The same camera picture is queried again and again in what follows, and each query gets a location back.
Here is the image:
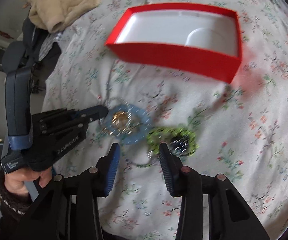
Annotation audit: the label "blue bead bracelet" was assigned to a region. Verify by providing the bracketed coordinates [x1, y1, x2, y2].
[101, 103, 152, 145]

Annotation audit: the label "clear bead bracelet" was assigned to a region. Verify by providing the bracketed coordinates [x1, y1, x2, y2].
[103, 96, 132, 111]

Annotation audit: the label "black bead ring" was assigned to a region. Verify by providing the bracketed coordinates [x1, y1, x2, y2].
[171, 135, 192, 156]

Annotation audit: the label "gold rings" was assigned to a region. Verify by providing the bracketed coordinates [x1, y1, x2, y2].
[110, 112, 131, 131]

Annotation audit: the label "green bead bracelet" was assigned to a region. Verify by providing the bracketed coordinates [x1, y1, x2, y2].
[146, 126, 200, 158]

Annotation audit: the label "brown knitted sleeve forearm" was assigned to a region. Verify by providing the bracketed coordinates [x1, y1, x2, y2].
[0, 170, 33, 221]

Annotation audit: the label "person's left hand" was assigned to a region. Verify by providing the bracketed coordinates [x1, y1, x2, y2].
[4, 167, 52, 197]

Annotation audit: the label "floral white bedsheet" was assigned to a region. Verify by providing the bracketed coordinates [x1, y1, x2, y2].
[43, 0, 288, 239]

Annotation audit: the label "red cardboard box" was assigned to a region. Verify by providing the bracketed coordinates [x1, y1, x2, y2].
[105, 3, 242, 83]

